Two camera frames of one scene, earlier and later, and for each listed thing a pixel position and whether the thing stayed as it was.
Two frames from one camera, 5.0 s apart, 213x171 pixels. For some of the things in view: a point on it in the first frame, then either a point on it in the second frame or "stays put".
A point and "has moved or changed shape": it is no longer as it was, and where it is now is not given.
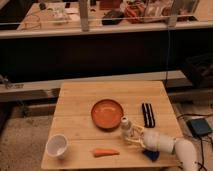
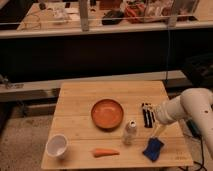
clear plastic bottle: x=125 y=128 has moved or changed shape
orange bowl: x=107 y=114 stays put
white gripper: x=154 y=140 -> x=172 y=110
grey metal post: x=83 y=4 stays put
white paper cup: x=57 y=145 stays put
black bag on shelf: x=109 y=17 stays put
